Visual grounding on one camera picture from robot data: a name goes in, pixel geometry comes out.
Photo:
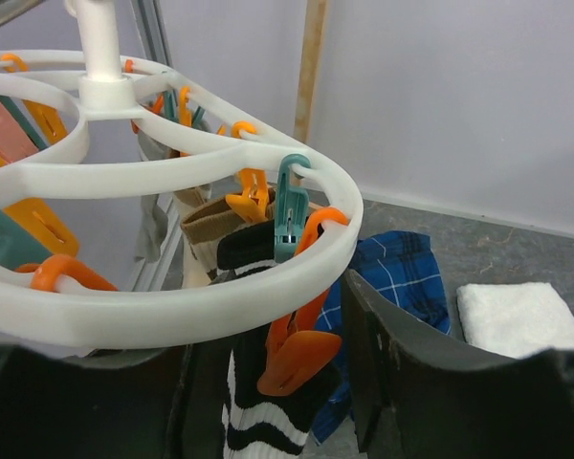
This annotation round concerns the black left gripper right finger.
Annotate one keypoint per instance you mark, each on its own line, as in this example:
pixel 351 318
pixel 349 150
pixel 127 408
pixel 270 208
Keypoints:
pixel 418 393

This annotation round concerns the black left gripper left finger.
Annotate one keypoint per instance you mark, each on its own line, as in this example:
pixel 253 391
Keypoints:
pixel 137 404

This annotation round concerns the black white striped sock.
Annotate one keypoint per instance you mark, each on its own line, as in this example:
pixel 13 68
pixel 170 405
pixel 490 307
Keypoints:
pixel 259 426

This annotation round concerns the orange clothes peg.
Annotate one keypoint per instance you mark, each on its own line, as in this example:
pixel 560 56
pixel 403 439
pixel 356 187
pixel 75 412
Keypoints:
pixel 296 351

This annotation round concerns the teal clothes peg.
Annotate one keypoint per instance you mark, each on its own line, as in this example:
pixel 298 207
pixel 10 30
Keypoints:
pixel 291 212

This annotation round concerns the white round sock hanger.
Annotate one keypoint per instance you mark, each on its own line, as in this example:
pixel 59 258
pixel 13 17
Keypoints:
pixel 89 84

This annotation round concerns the white folded towel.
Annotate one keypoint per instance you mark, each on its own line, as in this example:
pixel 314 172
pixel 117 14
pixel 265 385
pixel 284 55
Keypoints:
pixel 515 320

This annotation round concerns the blue plaid shirt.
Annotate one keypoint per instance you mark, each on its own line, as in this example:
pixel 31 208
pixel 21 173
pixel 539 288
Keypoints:
pixel 401 267

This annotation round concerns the grey white striped sock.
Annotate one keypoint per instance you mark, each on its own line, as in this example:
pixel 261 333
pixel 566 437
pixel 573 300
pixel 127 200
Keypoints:
pixel 154 225

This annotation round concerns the brown cream striped sock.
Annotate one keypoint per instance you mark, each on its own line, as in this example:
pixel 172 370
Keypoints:
pixel 204 223

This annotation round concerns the wooden drying rack frame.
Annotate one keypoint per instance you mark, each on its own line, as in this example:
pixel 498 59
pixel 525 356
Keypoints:
pixel 309 67

